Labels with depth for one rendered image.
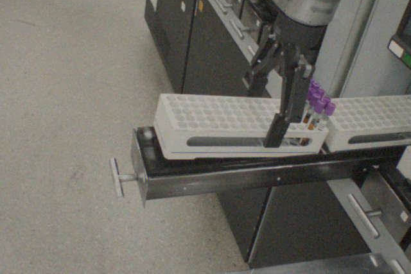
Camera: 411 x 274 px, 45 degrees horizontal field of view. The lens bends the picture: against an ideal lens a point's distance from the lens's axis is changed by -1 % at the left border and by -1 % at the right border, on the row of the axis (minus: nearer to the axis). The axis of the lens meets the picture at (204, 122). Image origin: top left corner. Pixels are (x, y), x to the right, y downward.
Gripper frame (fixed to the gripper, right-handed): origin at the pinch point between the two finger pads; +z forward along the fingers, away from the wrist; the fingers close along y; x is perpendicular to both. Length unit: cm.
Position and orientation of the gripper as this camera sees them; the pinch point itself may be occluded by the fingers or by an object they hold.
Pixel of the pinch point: (262, 117)
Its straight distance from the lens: 90.3
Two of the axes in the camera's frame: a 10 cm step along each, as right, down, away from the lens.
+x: 9.3, 0.2, 3.7
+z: -2.5, 7.9, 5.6
